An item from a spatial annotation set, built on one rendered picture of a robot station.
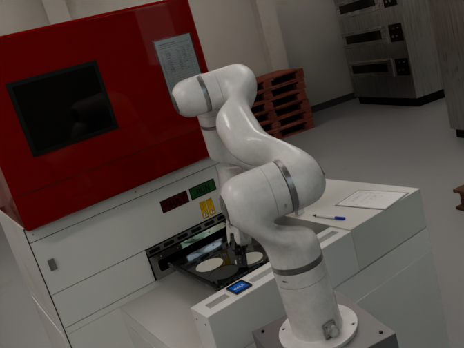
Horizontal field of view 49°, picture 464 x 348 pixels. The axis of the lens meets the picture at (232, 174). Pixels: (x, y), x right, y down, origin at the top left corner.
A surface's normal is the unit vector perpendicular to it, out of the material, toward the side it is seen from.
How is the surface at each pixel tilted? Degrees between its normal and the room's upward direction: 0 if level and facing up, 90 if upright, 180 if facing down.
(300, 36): 90
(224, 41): 90
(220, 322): 90
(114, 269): 90
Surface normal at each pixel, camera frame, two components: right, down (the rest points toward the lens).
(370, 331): -0.30, -0.92
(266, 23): 0.31, 0.15
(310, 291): 0.08, 0.25
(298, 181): 0.14, -0.10
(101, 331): 0.54, 0.07
